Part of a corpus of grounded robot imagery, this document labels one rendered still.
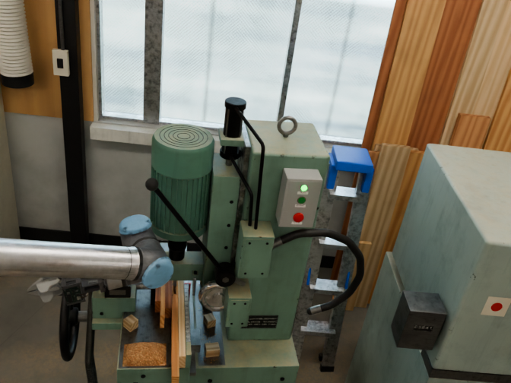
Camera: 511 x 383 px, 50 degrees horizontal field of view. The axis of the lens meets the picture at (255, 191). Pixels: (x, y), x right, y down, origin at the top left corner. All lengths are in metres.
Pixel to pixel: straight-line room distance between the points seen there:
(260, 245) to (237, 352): 0.47
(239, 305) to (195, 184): 0.39
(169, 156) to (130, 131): 1.57
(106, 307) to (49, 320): 1.31
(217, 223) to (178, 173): 0.21
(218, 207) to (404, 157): 1.49
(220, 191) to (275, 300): 0.44
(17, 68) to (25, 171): 0.72
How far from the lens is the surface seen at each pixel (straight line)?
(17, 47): 2.91
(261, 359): 1.87
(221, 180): 1.54
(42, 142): 3.28
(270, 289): 1.76
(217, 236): 1.65
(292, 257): 1.69
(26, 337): 3.07
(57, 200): 3.46
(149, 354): 1.69
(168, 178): 1.53
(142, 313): 1.84
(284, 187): 1.48
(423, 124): 3.01
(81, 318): 1.95
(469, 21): 2.92
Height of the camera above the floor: 2.19
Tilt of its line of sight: 31 degrees down
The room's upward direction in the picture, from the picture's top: 8 degrees clockwise
